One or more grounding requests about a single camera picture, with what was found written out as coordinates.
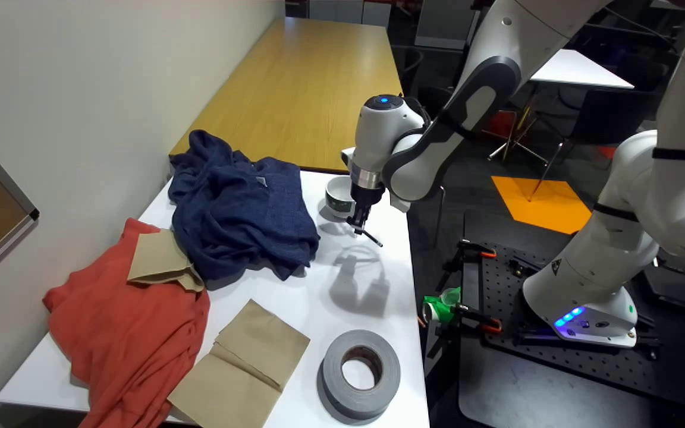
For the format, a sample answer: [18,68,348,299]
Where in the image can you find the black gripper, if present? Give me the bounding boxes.
[348,165,386,232]

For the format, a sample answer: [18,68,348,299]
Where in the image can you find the white mug with green band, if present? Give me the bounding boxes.
[323,176,358,218]

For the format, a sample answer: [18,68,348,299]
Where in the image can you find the green crumpled object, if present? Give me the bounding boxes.
[423,284,467,326]

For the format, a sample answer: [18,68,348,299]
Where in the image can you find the navy blue cloth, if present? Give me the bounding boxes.
[168,127,323,291]

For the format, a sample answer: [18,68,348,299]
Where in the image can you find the light wooden table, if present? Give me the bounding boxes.
[169,16,409,176]

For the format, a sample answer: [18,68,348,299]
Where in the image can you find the black metal stand legs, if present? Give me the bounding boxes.
[485,85,577,201]

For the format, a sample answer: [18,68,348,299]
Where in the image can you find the tan folded cloth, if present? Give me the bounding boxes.
[168,297,315,428]
[124,225,209,295]

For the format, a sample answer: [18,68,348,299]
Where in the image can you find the small white table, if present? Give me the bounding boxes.
[528,44,639,93]

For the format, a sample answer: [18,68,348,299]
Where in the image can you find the red orange cloth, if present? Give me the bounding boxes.
[42,215,212,428]

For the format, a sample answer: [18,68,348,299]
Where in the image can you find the orange handled clamp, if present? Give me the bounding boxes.
[458,238,502,263]
[454,302,510,338]

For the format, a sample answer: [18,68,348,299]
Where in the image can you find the grey duct tape roll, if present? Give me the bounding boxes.
[315,327,404,426]

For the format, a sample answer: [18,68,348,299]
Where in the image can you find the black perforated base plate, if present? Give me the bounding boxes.
[454,242,685,419]

